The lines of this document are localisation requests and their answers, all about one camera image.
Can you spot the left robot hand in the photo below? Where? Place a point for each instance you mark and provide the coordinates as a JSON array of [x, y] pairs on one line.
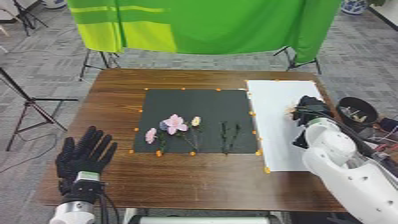
[[87, 153]]

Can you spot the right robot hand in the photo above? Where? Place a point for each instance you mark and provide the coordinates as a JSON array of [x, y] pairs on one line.
[[311, 108]]

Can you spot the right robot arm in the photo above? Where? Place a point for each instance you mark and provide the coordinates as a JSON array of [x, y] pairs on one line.
[[349, 170]]

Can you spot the black bowl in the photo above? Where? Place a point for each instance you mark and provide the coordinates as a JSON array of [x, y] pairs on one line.
[[357, 110]]

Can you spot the white sheet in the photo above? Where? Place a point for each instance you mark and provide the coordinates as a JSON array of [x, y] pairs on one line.
[[278, 133]]

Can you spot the small pink flower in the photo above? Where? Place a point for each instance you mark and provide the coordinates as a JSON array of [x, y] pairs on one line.
[[151, 135]]

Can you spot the black cloth stand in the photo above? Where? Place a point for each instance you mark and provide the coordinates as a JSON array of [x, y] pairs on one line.
[[94, 63], [293, 60]]

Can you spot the blue flower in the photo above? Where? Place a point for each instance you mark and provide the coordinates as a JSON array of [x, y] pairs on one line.
[[162, 126]]

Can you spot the large pink flower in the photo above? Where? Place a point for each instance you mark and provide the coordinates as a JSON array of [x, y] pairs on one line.
[[174, 124]]

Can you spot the black tripod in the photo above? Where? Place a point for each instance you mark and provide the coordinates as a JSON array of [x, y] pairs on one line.
[[29, 103], [27, 15]]

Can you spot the dark mat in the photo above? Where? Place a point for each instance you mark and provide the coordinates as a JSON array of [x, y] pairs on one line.
[[205, 103]]

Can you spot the yellow flower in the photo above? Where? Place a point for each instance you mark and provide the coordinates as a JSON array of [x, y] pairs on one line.
[[196, 121]]

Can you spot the pale grey bar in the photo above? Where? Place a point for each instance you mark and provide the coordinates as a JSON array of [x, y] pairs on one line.
[[205, 220]]

